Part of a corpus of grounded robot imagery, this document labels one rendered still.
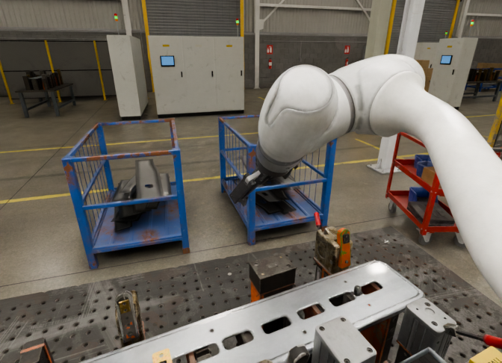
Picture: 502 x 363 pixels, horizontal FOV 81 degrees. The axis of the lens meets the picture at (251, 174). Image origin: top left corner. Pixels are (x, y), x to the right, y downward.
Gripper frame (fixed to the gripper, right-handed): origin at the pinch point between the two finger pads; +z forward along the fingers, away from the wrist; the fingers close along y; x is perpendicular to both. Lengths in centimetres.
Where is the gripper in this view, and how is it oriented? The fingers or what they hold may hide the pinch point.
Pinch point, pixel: (263, 186)
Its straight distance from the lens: 76.8
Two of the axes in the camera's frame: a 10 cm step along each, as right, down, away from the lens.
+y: 8.1, -5.1, 2.9
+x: -5.7, -7.8, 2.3
